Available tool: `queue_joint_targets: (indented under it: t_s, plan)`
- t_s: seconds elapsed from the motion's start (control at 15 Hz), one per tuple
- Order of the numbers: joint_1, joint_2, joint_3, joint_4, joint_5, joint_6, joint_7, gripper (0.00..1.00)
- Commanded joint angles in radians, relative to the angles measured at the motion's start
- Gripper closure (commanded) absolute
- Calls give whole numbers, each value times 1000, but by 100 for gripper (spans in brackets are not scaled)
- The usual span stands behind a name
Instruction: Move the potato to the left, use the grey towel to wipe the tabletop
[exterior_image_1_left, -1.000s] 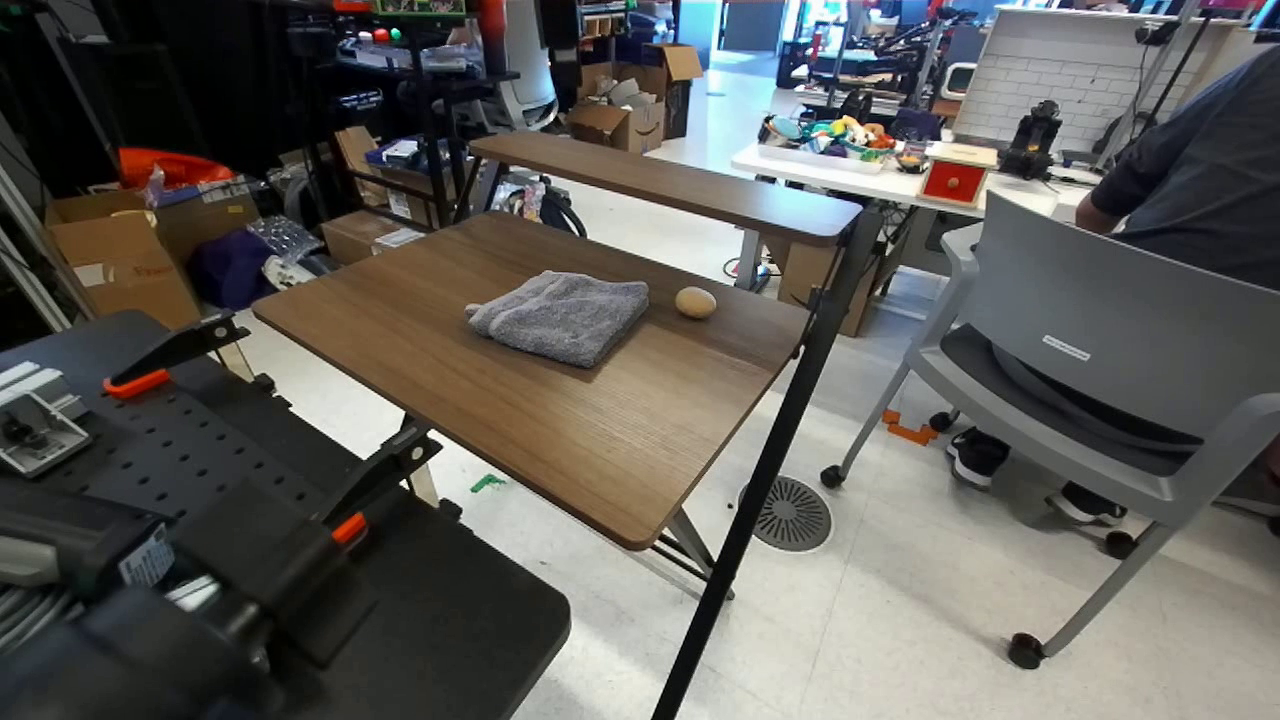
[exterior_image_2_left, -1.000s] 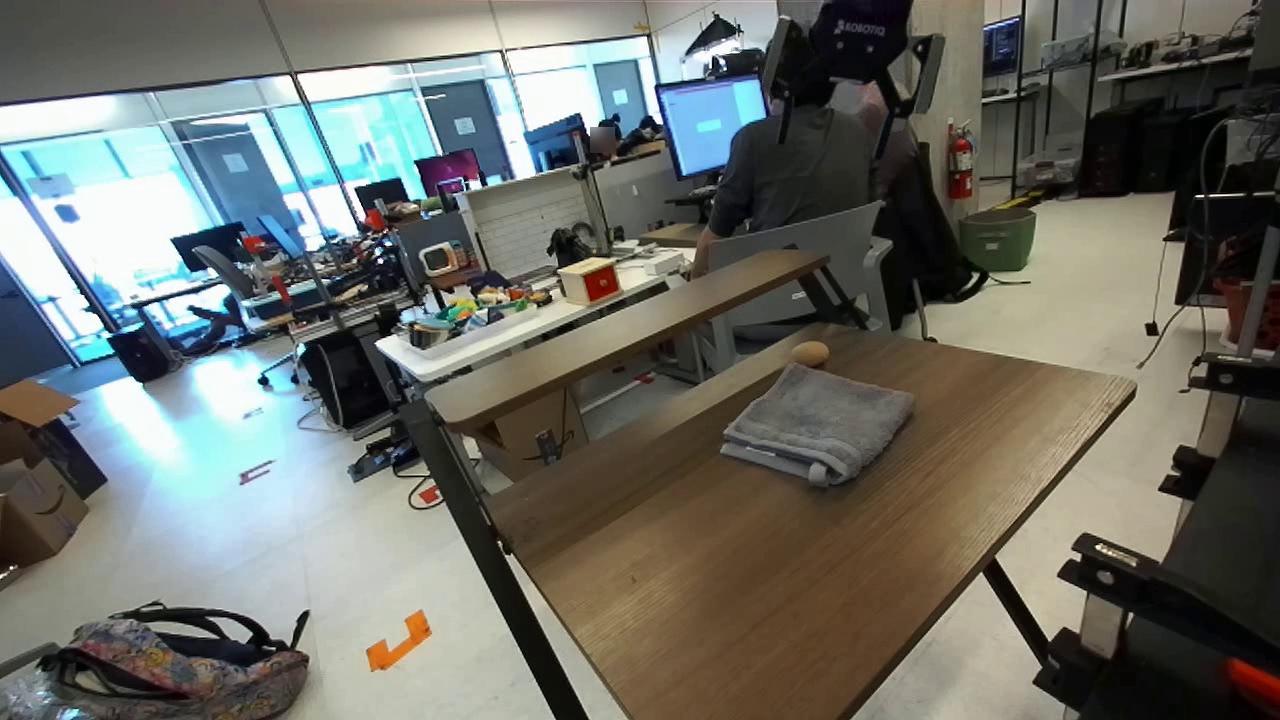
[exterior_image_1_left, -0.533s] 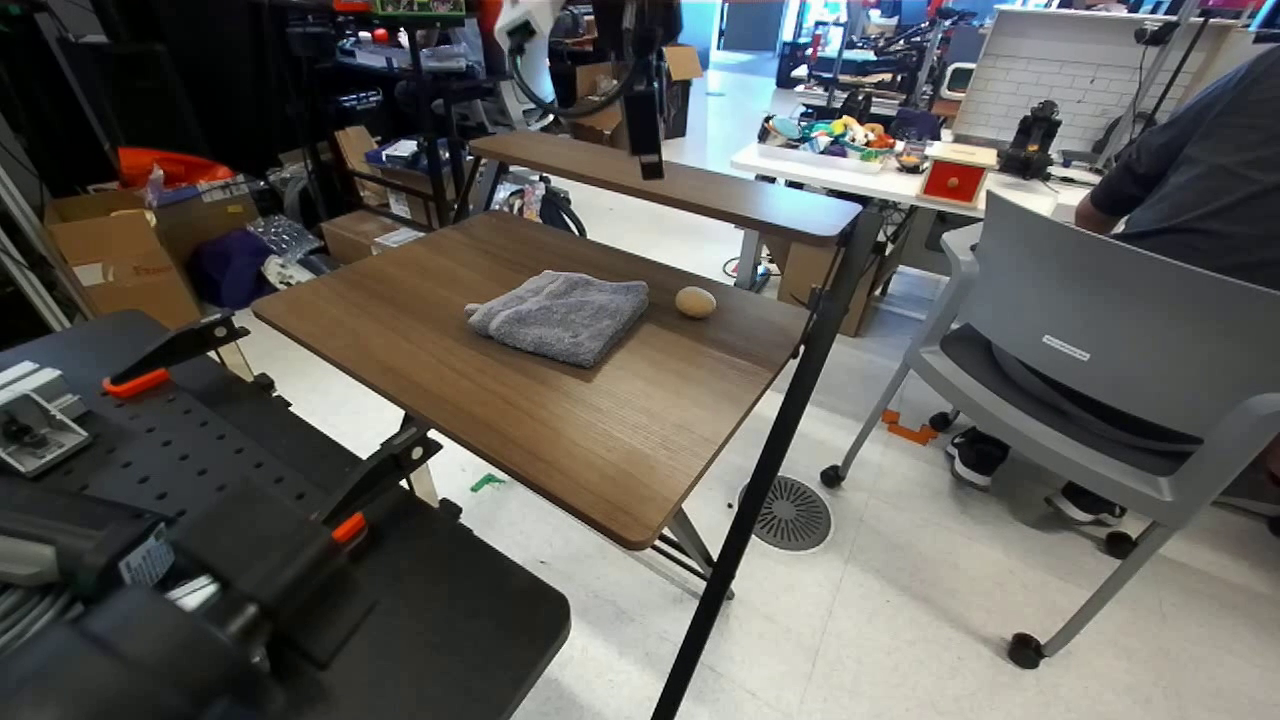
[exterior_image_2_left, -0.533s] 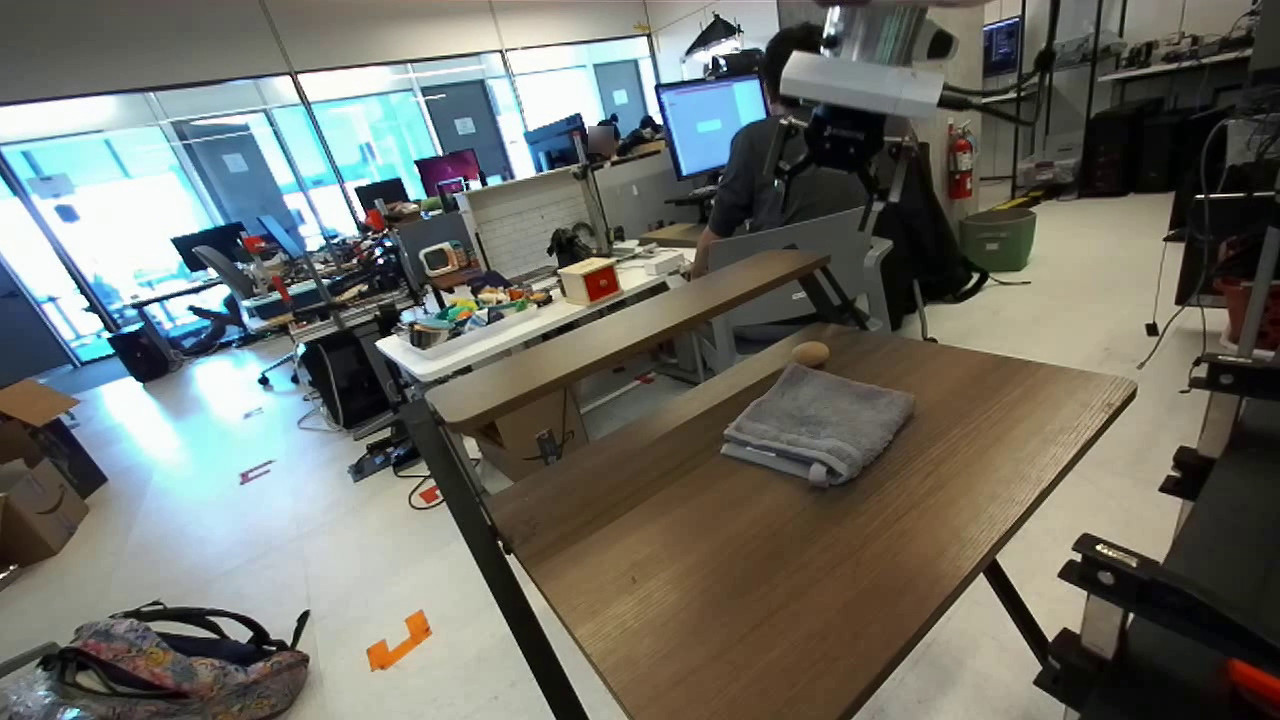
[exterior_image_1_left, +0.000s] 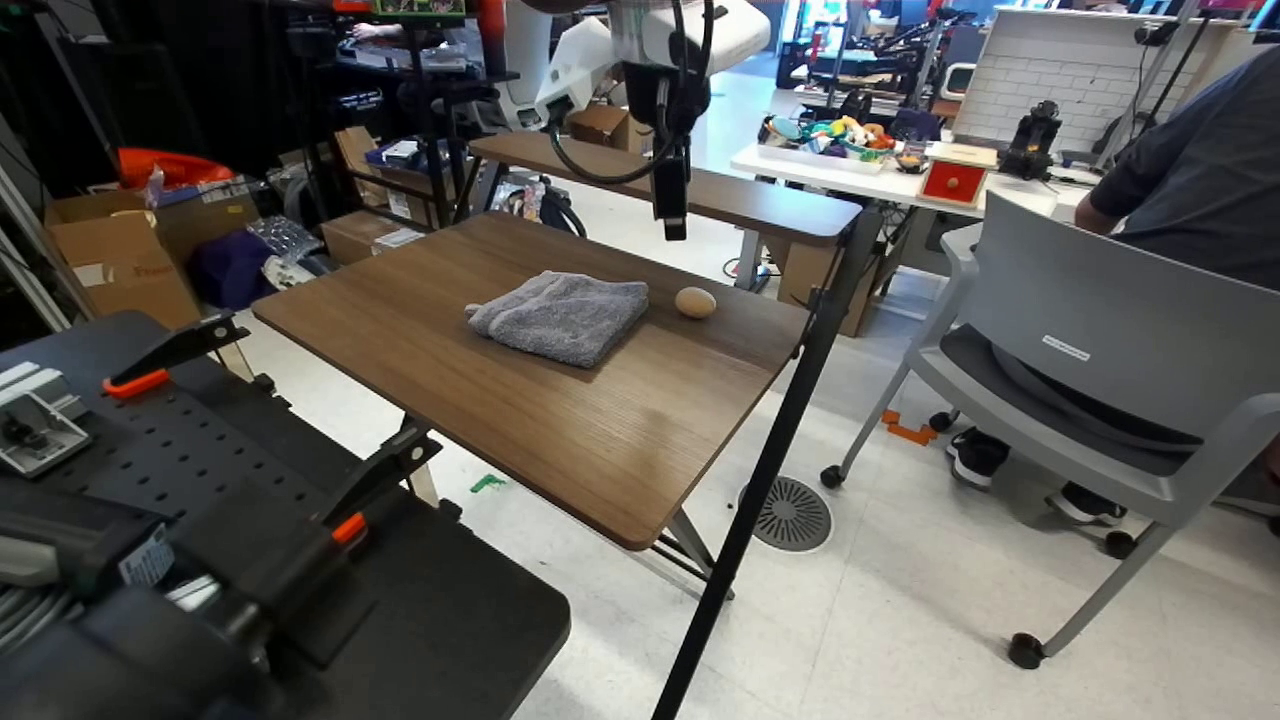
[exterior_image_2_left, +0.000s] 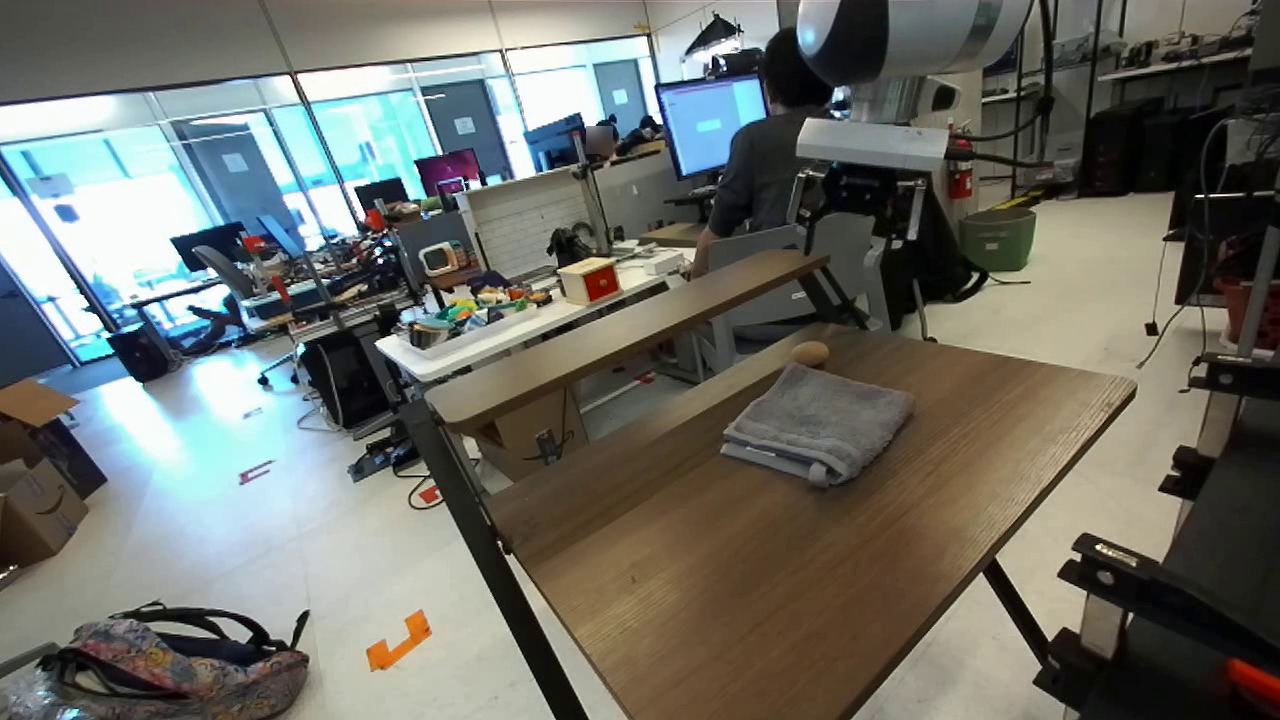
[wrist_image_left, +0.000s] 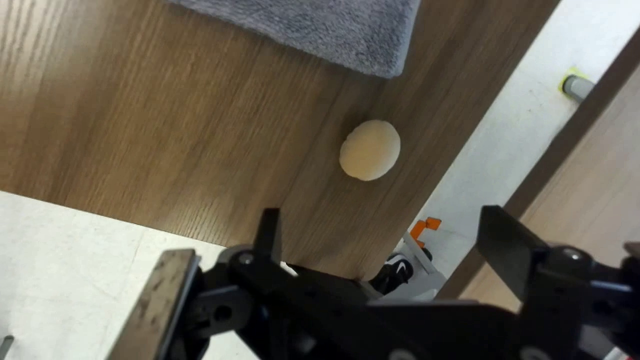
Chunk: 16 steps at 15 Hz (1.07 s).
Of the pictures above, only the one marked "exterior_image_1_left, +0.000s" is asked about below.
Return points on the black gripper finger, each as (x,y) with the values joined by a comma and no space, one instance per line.
(683,186)
(662,186)

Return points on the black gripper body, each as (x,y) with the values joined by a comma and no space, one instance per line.
(665,94)

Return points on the tan potato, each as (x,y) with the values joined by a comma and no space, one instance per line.
(693,302)

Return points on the grey terry towel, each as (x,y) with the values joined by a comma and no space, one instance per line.
(566,319)

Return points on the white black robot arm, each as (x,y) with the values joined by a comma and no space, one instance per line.
(572,62)

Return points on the long wooden bench table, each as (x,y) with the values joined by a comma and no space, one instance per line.
(745,196)

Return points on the small cardboard box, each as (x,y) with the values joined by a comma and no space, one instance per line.
(603,126)

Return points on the cardboard box under bench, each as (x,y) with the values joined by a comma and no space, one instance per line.
(804,275)

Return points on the colourful toy pile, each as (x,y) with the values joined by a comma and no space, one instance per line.
(840,132)

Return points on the white table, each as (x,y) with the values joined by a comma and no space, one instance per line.
(852,179)

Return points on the red box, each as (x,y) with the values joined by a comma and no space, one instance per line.
(955,182)

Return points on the black metal pole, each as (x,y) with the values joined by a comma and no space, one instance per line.
(775,453)

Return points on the cardboard box on shelf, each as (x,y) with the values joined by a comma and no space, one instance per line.
(382,166)

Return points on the flat cardboard box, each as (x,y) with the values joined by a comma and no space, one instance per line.
(361,236)

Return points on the round floor drain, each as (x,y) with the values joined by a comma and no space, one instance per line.
(795,515)

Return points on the black desktop device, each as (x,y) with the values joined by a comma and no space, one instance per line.
(1029,140)

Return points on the metal table leg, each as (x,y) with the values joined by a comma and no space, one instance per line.
(684,544)

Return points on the white partition panel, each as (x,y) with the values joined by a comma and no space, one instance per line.
(1065,65)

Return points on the purple bag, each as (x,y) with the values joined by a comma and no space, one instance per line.
(229,269)

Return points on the grey plastic chair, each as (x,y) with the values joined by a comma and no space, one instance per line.
(1123,335)

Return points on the orange plastic container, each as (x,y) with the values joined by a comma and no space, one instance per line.
(172,166)

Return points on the seated person dark shirt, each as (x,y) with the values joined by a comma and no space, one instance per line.
(1202,175)

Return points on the large cardboard box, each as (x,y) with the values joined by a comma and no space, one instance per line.
(123,262)

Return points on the paper label card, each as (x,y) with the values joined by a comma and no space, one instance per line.
(38,434)

